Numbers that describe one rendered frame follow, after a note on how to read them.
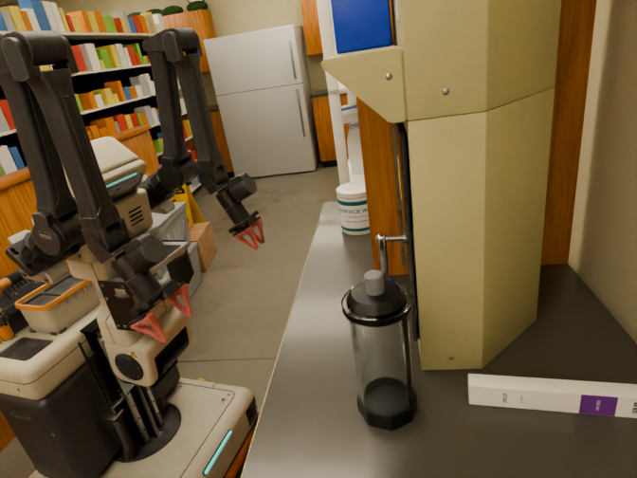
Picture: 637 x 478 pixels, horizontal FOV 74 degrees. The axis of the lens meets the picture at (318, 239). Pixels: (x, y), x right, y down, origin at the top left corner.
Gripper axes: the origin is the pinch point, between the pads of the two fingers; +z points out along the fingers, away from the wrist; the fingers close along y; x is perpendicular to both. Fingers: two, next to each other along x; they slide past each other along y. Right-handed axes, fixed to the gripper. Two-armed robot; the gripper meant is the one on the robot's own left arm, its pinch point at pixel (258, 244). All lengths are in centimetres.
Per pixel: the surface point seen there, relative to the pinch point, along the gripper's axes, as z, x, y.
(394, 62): -23, -70, -43
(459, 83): -15, -76, -41
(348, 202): 4.6, -26.0, 17.6
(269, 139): -39, 199, 402
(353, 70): -25, -65, -44
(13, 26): -187, 173, 133
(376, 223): 7.7, -41.2, -7.6
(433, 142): -10, -70, -41
